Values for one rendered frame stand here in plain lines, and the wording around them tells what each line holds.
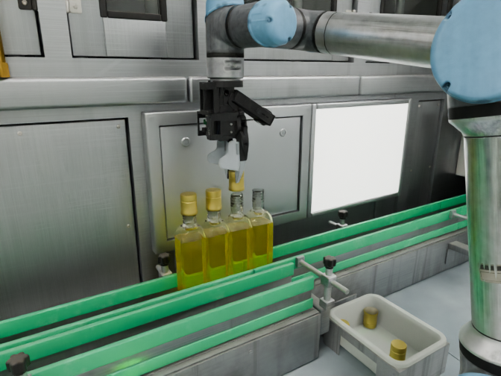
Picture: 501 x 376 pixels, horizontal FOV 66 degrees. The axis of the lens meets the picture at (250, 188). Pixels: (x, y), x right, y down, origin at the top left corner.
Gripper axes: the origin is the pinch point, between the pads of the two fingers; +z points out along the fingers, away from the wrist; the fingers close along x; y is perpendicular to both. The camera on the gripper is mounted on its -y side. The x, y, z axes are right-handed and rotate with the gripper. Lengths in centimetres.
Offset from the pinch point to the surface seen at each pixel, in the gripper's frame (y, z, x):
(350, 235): -40.7, 24.9, -3.6
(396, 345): -26, 37, 27
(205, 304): 10.8, 25.8, 6.2
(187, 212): 12.1, 6.1, 1.5
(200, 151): 2.9, -3.2, -12.5
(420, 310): -52, 44, 15
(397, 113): -68, -9, -13
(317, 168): -34.6, 5.7, -12.7
